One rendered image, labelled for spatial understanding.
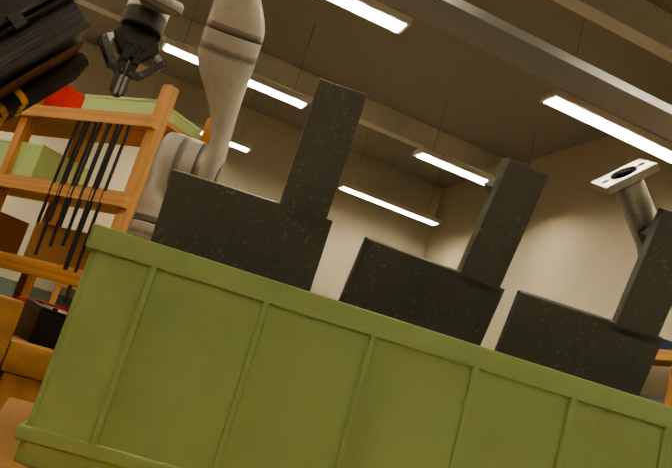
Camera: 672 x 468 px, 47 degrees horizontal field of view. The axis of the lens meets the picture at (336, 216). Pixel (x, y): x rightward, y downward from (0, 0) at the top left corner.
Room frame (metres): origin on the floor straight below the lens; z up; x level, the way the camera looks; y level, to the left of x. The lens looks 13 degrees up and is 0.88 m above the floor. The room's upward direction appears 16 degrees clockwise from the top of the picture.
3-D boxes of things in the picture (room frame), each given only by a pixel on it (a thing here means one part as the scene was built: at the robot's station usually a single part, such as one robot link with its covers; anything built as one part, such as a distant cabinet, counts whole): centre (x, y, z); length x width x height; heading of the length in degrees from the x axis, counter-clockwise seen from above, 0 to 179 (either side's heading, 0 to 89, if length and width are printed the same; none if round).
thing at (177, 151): (1.22, 0.26, 1.15); 0.09 x 0.09 x 0.17; 3
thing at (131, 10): (1.27, 0.42, 1.40); 0.08 x 0.08 x 0.09
